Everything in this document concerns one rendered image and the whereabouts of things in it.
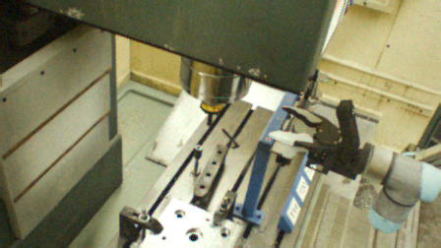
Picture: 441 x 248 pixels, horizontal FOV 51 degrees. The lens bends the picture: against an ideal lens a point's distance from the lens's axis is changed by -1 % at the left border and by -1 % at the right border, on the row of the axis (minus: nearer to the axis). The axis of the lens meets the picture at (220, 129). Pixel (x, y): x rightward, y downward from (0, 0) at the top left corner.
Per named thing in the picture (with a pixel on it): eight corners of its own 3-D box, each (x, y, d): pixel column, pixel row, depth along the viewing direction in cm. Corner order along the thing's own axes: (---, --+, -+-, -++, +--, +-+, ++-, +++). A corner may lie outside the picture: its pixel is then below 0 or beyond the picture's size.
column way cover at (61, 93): (114, 148, 166) (111, 17, 133) (24, 245, 130) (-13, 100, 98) (103, 144, 167) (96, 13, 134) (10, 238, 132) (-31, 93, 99)
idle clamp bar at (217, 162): (226, 160, 168) (229, 147, 164) (203, 211, 148) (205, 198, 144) (214, 156, 169) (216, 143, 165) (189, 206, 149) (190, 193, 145)
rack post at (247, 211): (264, 215, 151) (283, 148, 132) (259, 226, 147) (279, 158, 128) (236, 203, 153) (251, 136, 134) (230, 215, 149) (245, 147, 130)
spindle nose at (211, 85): (201, 56, 110) (207, 10, 102) (262, 81, 105) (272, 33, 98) (163, 87, 98) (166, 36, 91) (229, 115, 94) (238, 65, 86)
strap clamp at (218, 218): (232, 216, 149) (239, 183, 139) (217, 245, 139) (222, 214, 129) (222, 212, 149) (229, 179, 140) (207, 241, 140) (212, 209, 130)
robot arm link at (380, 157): (390, 165, 92) (394, 142, 98) (368, 157, 93) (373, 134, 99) (376, 191, 96) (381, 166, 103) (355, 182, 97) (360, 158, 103)
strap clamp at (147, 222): (163, 245, 137) (165, 213, 127) (157, 253, 134) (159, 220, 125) (125, 228, 140) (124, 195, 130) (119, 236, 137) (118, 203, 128)
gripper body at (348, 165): (300, 165, 100) (354, 187, 98) (312, 137, 95) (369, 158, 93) (309, 146, 106) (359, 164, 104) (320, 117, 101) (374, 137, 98)
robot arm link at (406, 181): (426, 214, 95) (446, 187, 89) (375, 194, 97) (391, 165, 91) (428, 189, 101) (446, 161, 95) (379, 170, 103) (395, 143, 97)
